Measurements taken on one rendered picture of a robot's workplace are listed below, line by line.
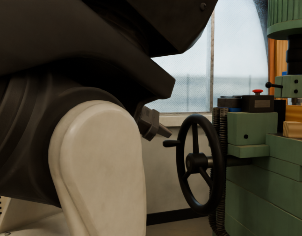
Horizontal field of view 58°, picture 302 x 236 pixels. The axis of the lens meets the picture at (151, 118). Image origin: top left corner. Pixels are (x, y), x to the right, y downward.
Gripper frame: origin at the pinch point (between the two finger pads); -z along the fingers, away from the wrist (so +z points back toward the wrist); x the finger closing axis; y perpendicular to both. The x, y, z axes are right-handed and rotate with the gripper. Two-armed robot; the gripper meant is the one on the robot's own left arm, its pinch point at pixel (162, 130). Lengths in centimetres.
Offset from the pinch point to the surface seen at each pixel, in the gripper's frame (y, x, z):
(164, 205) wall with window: -106, -70, -73
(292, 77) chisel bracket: 33.8, -8.9, -24.3
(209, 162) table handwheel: 4.6, 9.6, -13.6
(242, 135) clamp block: 16.8, 8.2, -15.3
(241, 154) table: 13.9, 12.7, -16.5
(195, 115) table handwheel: 12.1, 3.6, -3.2
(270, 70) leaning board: 11, -143, -97
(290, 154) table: 22.4, 15.5, -23.7
